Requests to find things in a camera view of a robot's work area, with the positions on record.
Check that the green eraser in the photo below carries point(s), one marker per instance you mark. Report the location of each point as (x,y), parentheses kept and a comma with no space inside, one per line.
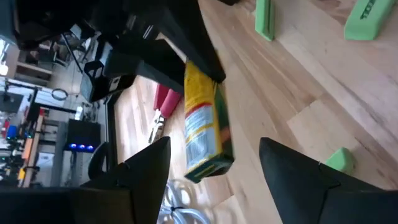
(367,21)
(264,18)
(340,160)

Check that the black computer tower with lights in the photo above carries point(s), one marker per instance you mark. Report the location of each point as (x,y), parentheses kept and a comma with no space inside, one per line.
(82,133)

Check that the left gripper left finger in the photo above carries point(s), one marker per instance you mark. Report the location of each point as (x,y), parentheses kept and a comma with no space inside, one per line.
(149,174)

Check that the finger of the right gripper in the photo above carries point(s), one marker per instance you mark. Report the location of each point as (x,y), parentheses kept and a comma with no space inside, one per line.
(161,76)
(196,43)

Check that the yellow crayon box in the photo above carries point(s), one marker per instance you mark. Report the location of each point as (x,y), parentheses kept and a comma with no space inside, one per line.
(202,124)

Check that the black chair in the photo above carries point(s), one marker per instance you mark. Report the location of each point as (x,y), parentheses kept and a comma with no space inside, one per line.
(96,160)

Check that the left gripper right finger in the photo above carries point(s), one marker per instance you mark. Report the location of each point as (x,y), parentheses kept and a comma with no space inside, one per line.
(289,180)

